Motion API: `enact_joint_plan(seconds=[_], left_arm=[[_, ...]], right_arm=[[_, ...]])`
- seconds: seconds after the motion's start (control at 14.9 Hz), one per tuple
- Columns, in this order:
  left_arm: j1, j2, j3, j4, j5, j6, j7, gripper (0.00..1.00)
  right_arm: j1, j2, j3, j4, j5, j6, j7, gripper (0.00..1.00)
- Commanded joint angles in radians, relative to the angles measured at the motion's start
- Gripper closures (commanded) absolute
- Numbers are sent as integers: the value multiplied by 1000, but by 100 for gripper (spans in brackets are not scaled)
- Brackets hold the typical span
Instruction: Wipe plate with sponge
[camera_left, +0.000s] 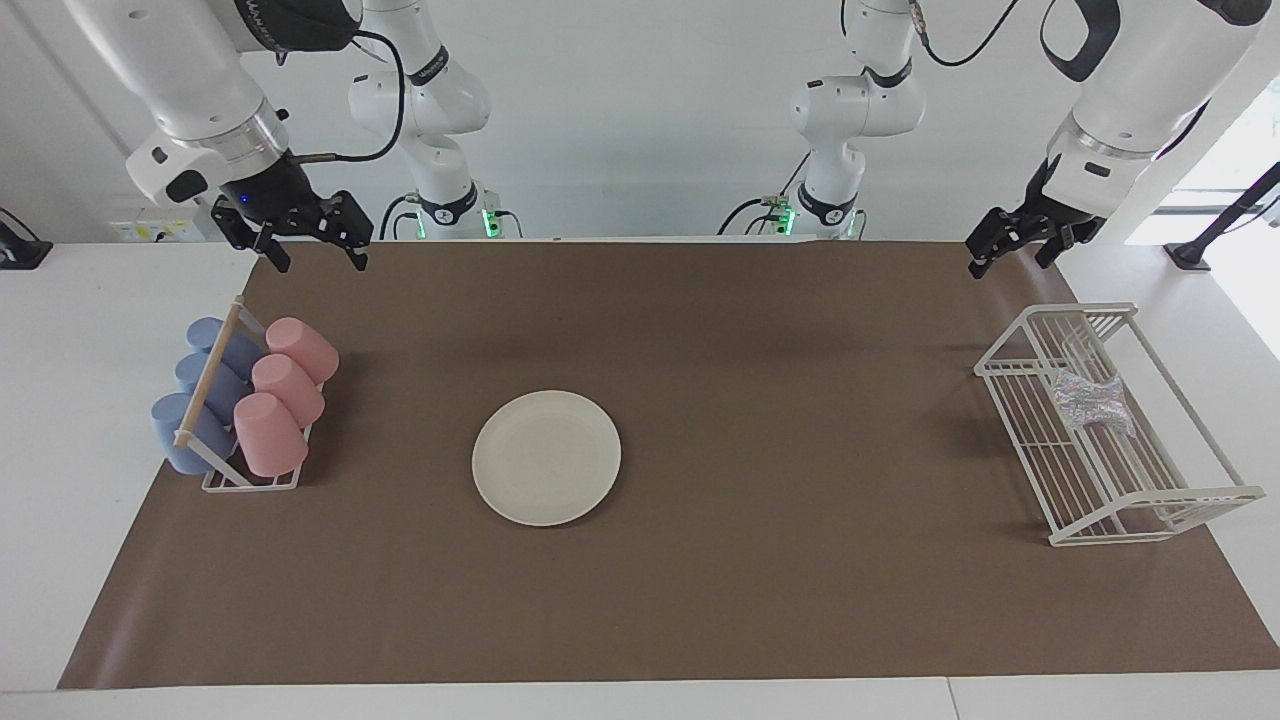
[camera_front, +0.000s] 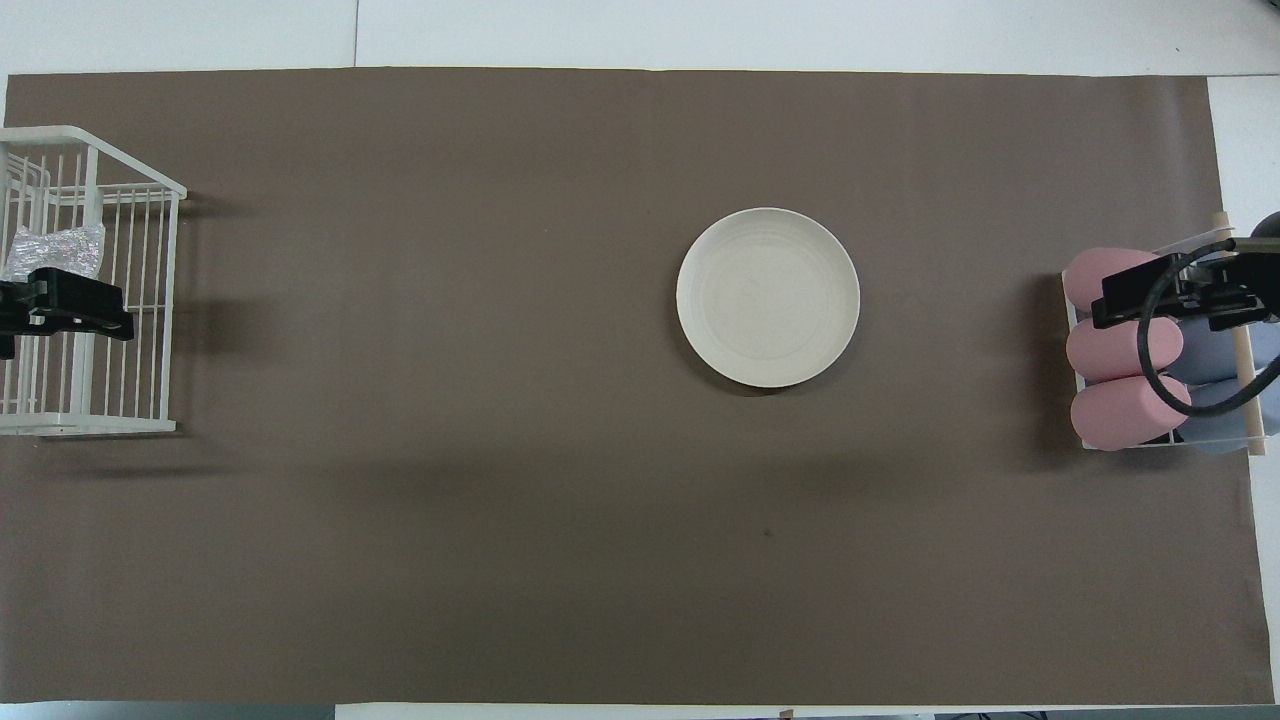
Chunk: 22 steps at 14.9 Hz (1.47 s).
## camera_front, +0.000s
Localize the brown table mat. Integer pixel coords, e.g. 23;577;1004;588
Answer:
0;67;1276;706

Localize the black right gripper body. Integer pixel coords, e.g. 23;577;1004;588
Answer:
1165;262;1276;331

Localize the cream round plate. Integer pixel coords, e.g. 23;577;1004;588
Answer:
676;207;861;389

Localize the blue plastic cup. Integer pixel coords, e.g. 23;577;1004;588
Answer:
1175;378;1280;456
1165;318;1280;386

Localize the white wire dish rack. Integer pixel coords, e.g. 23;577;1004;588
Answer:
0;125;188;438

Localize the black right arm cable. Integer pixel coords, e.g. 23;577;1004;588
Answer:
1140;238;1280;416

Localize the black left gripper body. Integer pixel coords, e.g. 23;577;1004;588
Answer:
0;268;51;359

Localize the white cup rack wooden rod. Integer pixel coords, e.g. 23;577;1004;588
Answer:
1060;210;1269;459

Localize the pink plastic cup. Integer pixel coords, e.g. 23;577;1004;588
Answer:
1070;375;1193;451
1066;313;1185;383
1063;248;1169;313

